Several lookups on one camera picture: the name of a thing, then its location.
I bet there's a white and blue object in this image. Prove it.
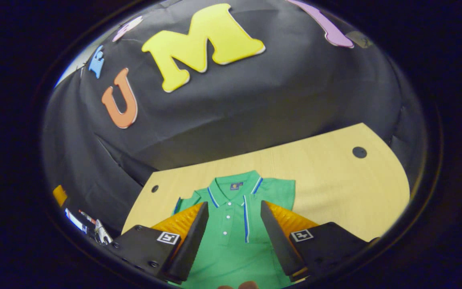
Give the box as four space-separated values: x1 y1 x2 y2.
65 208 88 234

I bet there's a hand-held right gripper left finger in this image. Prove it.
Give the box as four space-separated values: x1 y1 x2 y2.
110 201 210 283

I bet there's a green T-shirt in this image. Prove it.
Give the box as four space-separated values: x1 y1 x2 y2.
174 170 296 289

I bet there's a silver metal clamp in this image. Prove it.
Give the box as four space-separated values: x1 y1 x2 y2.
94 219 113 245

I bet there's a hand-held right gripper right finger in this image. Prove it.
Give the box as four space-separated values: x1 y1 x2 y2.
260 201 380 281

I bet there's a black backdrop cloth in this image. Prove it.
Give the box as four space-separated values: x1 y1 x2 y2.
41 0 428 241

